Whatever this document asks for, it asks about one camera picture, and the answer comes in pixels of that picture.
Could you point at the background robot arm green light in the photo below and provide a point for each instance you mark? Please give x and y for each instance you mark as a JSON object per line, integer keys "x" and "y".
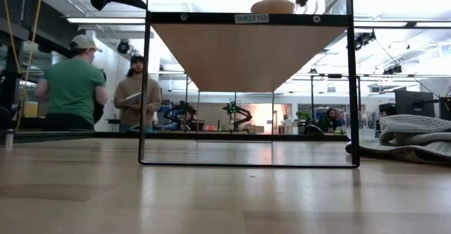
{"x": 237, "y": 113}

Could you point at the background black robot arm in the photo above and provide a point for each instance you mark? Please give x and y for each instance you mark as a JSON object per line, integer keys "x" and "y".
{"x": 179, "y": 114}

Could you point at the grey tablet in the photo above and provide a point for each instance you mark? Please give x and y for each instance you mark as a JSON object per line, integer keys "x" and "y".
{"x": 134, "y": 98}

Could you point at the black track camera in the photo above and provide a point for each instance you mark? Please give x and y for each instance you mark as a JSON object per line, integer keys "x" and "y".
{"x": 364, "y": 39}
{"x": 393, "y": 70}

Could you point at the grey waffle cloth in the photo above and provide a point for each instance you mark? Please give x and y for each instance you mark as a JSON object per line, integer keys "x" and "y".
{"x": 412, "y": 135}

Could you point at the peach cup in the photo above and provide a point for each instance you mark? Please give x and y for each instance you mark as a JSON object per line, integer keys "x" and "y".
{"x": 273, "y": 6}

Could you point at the black computer monitor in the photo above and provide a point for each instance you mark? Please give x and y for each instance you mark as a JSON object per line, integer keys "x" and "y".
{"x": 412, "y": 103}
{"x": 445, "y": 109}

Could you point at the yellow container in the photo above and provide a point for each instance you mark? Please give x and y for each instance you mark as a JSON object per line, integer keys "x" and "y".
{"x": 30, "y": 109}

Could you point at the white shelf label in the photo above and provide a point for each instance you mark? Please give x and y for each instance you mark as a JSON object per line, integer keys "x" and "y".
{"x": 251, "y": 18}

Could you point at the silver metal post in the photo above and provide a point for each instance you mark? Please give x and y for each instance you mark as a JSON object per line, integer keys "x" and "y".
{"x": 8, "y": 139}

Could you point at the black aluminium table frame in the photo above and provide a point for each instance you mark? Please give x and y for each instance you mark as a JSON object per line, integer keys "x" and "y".
{"x": 105, "y": 135}

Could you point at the ceiling light strip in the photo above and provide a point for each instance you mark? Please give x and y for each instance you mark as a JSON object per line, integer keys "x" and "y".
{"x": 105, "y": 20}
{"x": 433, "y": 24}
{"x": 380, "y": 24}

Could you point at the round black ceiling lamp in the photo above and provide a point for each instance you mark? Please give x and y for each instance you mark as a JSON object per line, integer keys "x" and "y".
{"x": 123, "y": 46}

